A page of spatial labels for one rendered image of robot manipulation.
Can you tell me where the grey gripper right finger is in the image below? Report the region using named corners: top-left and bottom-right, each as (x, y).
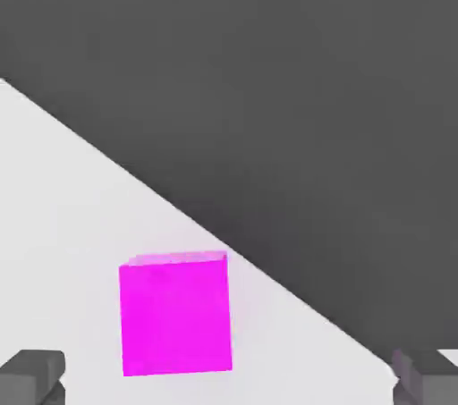
top-left (390, 348), bottom-right (458, 405)

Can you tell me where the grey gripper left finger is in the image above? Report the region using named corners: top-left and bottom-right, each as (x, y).
top-left (0, 349), bottom-right (67, 405)

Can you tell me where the small magenta cube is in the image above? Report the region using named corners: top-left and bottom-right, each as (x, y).
top-left (118, 249), bottom-right (233, 377)

